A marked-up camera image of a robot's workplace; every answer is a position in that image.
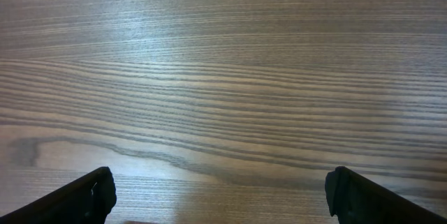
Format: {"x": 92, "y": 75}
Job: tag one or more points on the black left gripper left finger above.
{"x": 88, "y": 199}

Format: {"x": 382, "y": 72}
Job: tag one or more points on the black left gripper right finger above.
{"x": 354, "y": 199}

